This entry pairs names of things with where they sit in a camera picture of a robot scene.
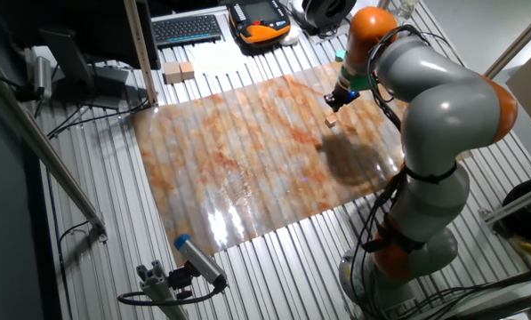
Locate thin black rail cable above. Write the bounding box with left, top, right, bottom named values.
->
left=58, top=220, right=91, bottom=268

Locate silver cylindrical camera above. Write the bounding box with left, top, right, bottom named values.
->
left=32, top=55, right=53, bottom=101

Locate black table cable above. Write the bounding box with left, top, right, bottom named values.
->
left=45, top=98, right=150, bottom=140

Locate orange black teach pendant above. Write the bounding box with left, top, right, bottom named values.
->
left=227, top=0, right=293, bottom=45

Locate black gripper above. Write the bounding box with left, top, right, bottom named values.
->
left=323, top=90, right=361, bottom=116

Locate silver camera with blue cap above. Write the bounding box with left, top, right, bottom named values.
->
left=173, top=233, right=229, bottom=290

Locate short aluminium profile stub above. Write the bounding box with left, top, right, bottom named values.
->
left=135, top=260, right=189, bottom=320

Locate black camera clamp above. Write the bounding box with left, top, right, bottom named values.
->
left=166, top=261, right=195, bottom=300

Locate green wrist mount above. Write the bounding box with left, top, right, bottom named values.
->
left=334, top=49, right=373, bottom=92

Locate black filament spool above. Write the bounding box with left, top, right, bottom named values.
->
left=301, top=0, right=358, bottom=30

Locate long aluminium rail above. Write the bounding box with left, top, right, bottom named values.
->
left=0, top=61, right=109, bottom=244

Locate pale wooden cube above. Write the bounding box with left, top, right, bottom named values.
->
left=162, top=61, right=183, bottom=85

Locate tan wooden cube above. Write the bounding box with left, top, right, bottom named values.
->
left=179, top=60, right=196, bottom=82

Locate black bag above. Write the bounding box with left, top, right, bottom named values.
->
left=501, top=177, right=531, bottom=241

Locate black keyboard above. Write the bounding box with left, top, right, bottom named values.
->
left=151, top=13, right=224, bottom=49

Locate orange marble pattern mat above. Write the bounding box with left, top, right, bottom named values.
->
left=133, top=61, right=473, bottom=268

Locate black camera cable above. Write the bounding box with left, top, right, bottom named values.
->
left=117, top=284, right=226, bottom=308

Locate white paper towel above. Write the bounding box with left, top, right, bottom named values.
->
left=187, top=39, right=253, bottom=76

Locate upright profile post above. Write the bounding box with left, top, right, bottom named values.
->
left=122, top=0, right=159, bottom=108

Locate aluminium profile bar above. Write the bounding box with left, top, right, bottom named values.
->
left=478, top=181, right=531, bottom=226

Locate black monitor with stand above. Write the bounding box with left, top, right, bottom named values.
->
left=0, top=0, right=162, bottom=110

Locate white computer mouse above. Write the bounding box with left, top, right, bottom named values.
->
left=278, top=25, right=301, bottom=47

